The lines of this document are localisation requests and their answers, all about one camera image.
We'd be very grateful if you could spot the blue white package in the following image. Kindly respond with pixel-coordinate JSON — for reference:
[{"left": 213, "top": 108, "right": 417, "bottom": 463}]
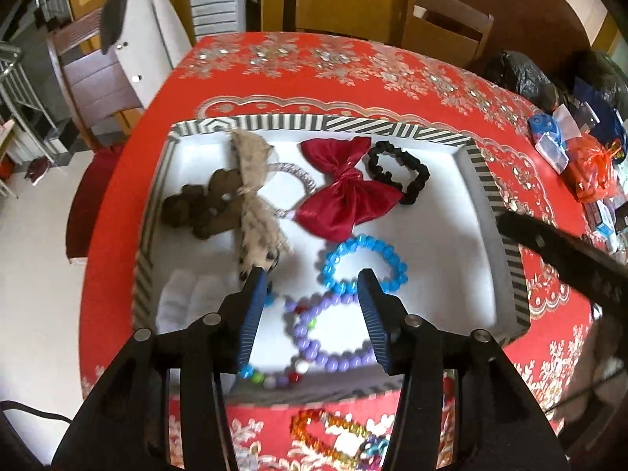
[{"left": 528, "top": 104, "right": 581, "bottom": 174}]

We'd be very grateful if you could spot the metal stair railing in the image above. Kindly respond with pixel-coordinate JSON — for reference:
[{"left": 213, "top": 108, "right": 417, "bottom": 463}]
[{"left": 1, "top": 0, "right": 67, "bottom": 165}]

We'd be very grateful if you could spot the red floral tablecloth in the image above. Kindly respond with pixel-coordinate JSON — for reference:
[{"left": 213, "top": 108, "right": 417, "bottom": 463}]
[{"left": 80, "top": 32, "right": 593, "bottom": 470}]

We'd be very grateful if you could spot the purple bead bracelet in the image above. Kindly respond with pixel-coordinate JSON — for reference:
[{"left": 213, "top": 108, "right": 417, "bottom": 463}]
[{"left": 292, "top": 289, "right": 377, "bottom": 373}]

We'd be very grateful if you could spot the red satin bow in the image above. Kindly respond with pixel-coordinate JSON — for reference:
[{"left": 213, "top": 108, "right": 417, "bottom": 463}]
[{"left": 295, "top": 136, "right": 401, "bottom": 243}]

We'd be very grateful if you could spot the wooden chair behind table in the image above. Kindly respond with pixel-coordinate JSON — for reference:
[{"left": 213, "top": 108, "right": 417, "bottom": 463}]
[{"left": 295, "top": 0, "right": 494, "bottom": 67}]

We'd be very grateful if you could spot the dark round wooden table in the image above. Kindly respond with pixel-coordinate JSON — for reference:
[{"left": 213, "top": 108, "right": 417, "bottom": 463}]
[{"left": 459, "top": 0, "right": 590, "bottom": 75}]

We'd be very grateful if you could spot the white fluffy scrunchie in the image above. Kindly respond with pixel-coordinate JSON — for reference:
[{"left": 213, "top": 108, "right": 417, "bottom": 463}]
[{"left": 154, "top": 269, "right": 242, "bottom": 334}]

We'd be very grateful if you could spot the red plastic bag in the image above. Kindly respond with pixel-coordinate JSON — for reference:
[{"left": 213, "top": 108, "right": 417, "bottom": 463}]
[{"left": 561, "top": 134, "right": 621, "bottom": 203}]

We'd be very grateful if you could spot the orange amber bead bracelet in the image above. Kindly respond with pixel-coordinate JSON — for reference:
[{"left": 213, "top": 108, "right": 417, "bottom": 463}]
[{"left": 289, "top": 407, "right": 379, "bottom": 469}]

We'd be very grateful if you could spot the white jacket on chair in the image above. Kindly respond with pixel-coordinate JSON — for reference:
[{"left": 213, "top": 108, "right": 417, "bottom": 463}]
[{"left": 99, "top": 0, "right": 192, "bottom": 108}]

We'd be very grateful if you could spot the multicolour bead bracelet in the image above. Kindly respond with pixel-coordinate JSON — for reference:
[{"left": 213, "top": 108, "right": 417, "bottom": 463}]
[{"left": 237, "top": 293, "right": 315, "bottom": 391}]

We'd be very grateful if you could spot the black plastic bag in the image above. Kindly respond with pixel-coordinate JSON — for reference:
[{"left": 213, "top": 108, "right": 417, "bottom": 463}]
[{"left": 484, "top": 51, "right": 561, "bottom": 114}]

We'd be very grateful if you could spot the black scrunchie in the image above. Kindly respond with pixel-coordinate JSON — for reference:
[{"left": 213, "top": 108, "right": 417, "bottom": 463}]
[{"left": 366, "top": 141, "right": 430, "bottom": 206}]

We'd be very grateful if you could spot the grey spiral hair tie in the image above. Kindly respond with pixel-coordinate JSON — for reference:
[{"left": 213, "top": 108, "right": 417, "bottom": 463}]
[{"left": 266, "top": 161, "right": 318, "bottom": 221}]

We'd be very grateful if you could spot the brown leopard hair bow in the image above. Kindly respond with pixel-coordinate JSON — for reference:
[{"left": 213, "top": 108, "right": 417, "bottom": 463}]
[{"left": 159, "top": 128, "right": 295, "bottom": 281}]

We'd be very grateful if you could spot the blue bead bracelet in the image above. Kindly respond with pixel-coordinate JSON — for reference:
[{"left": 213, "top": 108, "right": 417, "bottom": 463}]
[{"left": 320, "top": 233, "right": 410, "bottom": 297}]

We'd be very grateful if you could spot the striped white tray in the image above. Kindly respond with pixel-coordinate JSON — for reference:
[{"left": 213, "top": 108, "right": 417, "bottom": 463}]
[{"left": 131, "top": 114, "right": 530, "bottom": 407}]

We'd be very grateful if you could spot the wooden chair red cushion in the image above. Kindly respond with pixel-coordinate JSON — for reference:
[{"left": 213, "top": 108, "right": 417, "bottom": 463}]
[{"left": 46, "top": 9, "right": 142, "bottom": 261}]

